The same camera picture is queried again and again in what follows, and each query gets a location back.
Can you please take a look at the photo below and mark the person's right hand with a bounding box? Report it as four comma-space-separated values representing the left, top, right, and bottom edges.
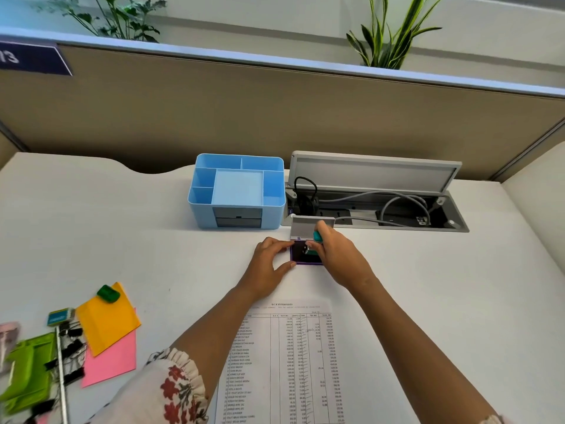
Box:
304, 220, 378, 293

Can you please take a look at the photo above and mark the person's left hand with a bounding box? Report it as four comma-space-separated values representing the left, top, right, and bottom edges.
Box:
236, 236, 297, 301

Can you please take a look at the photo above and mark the green date stamp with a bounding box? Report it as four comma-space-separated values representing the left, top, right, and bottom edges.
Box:
303, 230, 324, 257

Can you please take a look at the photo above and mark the grey stamp pad case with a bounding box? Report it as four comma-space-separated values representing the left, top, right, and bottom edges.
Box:
289, 216, 336, 266

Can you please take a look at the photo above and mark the blue desk organizer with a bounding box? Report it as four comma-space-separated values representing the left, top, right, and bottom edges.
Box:
187, 153, 287, 230

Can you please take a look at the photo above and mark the printed paper sheet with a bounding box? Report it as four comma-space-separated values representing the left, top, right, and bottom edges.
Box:
215, 297, 346, 424

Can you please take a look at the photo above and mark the green pencil sharpener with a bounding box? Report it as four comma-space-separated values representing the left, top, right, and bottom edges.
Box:
96, 284, 121, 304

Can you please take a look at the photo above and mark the orange sticky note pad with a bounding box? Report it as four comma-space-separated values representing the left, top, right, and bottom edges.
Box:
75, 282, 142, 357

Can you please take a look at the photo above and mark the pink sticky note pad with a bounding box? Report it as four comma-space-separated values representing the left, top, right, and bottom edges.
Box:
81, 309, 138, 388

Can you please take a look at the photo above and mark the pile of black binder clips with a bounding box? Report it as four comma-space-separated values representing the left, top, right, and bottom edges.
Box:
26, 320, 87, 424

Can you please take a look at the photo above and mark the teal eraser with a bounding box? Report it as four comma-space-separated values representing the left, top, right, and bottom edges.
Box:
46, 307, 76, 327

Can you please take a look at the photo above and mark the black silver pen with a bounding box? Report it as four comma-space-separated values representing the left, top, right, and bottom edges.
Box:
55, 326, 71, 424

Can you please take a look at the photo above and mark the green stapler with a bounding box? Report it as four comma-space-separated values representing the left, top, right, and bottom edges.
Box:
0, 333, 57, 416

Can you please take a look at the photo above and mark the clear pink lead tube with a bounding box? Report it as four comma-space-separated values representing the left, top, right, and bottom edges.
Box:
0, 322, 22, 374

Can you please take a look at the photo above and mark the person's right forearm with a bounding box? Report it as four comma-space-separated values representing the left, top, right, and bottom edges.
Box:
351, 276, 502, 424

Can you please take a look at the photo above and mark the person's left forearm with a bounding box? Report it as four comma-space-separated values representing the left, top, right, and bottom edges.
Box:
169, 282, 268, 393

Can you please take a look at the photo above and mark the white desk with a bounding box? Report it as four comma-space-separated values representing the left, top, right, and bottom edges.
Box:
0, 152, 565, 424

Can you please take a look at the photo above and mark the beige partition panel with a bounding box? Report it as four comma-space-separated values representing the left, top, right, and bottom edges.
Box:
490, 123, 565, 181
0, 26, 565, 181

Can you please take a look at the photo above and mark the white floral dress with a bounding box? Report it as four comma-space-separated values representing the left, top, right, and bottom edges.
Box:
86, 347, 506, 424

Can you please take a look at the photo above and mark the rounded white side table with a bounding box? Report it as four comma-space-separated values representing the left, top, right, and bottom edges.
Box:
501, 140, 565, 277

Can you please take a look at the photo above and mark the green snake plant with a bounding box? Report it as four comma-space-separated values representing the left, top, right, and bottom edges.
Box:
345, 0, 446, 70

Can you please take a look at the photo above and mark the glass topped side partition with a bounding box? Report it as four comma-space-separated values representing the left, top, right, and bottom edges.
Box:
0, 121, 29, 171

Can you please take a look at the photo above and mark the leafy green plant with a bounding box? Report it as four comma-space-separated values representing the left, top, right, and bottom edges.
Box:
33, 0, 168, 44

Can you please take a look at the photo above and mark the dark blue number sign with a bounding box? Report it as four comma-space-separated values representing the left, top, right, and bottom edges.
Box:
0, 41, 74, 77

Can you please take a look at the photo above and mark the flat grey cable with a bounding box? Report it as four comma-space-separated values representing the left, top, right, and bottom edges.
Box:
335, 216, 385, 227

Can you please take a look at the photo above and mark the grey desk cable tray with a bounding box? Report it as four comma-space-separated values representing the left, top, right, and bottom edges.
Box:
284, 185, 470, 233

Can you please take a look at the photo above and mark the black cable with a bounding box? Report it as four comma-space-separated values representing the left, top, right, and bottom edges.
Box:
293, 176, 320, 215

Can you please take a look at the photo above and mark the grey cable tray lid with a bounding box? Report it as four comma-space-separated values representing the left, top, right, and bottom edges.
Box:
289, 150, 463, 194

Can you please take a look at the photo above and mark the looped grey cable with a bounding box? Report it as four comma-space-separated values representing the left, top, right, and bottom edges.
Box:
379, 194, 431, 228

